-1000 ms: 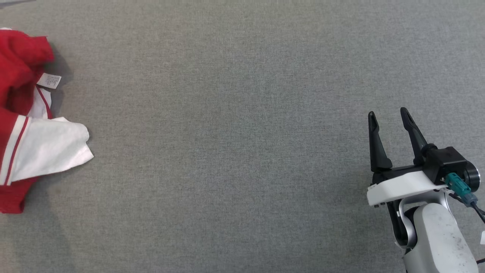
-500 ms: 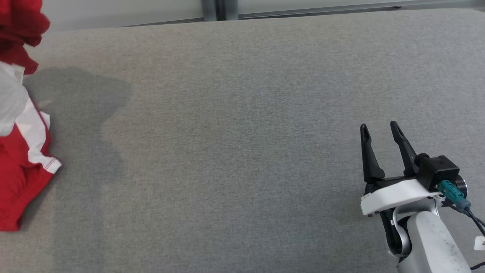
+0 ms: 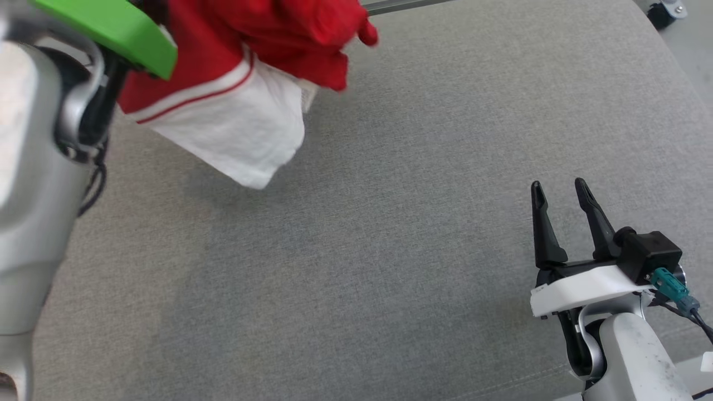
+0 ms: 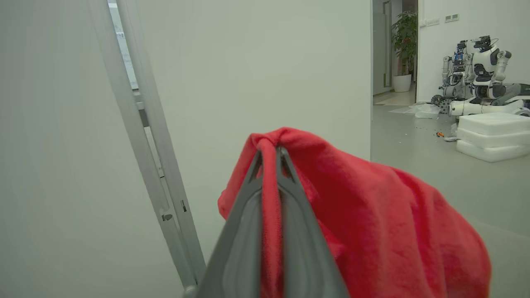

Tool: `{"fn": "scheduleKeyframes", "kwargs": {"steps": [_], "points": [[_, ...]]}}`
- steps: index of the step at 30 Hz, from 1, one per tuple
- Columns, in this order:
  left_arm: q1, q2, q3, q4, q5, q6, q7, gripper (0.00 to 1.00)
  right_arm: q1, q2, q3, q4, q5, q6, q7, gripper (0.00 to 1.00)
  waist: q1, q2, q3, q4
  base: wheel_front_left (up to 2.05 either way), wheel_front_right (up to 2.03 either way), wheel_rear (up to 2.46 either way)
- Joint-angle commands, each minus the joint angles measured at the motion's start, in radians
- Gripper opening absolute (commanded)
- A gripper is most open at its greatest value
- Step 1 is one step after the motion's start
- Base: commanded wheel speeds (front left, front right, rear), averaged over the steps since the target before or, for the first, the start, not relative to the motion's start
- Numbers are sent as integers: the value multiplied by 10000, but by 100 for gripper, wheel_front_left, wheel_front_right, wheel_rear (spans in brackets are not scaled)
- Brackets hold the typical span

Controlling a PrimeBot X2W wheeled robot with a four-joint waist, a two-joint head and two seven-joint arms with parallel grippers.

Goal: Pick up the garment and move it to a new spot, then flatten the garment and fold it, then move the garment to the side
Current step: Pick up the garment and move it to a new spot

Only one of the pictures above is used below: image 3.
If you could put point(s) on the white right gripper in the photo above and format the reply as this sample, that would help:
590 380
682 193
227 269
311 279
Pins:
585 289

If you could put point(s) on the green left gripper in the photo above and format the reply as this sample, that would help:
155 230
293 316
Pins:
117 28

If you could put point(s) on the red basketball jersey white sleeves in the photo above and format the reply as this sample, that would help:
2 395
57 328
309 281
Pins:
250 128

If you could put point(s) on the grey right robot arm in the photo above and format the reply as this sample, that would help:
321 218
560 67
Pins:
635 356

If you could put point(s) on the black caster wheel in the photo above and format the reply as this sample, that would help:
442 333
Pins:
663 12

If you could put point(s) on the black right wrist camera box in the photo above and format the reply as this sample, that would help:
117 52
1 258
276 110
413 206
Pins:
652 253

